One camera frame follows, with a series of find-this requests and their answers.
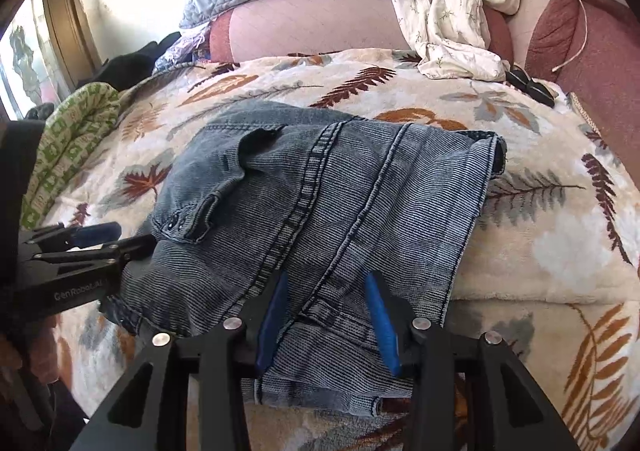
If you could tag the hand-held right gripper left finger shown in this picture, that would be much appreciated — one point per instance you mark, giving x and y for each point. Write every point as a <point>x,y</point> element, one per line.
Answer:
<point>270,326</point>

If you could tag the dark grey cloth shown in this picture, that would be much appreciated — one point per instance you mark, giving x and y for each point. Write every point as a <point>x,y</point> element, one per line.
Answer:
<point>40,112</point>

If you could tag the green patterned cloth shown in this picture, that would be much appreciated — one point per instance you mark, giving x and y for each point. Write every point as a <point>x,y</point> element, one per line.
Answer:
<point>70,146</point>

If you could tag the white floral cloth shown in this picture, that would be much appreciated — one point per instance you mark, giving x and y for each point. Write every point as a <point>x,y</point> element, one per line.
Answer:
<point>455,6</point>

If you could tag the small black object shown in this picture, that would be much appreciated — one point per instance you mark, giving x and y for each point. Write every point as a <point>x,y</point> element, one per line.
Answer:
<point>530,83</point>

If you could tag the wooden frame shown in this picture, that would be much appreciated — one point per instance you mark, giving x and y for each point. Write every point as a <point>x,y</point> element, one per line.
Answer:
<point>67,16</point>

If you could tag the purple cloth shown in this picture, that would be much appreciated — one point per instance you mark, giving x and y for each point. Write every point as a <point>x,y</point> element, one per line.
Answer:
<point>182,51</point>

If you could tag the pink pillow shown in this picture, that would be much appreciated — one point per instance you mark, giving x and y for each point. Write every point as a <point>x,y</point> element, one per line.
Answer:
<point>310,26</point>

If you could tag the leaf printed blanket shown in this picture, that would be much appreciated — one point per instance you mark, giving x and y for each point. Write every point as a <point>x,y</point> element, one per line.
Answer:
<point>525,211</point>

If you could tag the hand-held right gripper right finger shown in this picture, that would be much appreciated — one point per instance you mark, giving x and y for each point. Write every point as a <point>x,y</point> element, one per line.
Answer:
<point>382,326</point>

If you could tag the blue denim pants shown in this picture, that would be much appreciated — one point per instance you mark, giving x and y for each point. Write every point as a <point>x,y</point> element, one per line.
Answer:
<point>320,201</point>

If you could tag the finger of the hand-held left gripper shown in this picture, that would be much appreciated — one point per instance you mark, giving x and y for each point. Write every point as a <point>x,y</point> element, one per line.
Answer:
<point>110,251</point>
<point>95,233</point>

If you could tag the black cloth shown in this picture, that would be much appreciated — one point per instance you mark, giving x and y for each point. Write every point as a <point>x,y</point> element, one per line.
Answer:
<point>130,63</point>

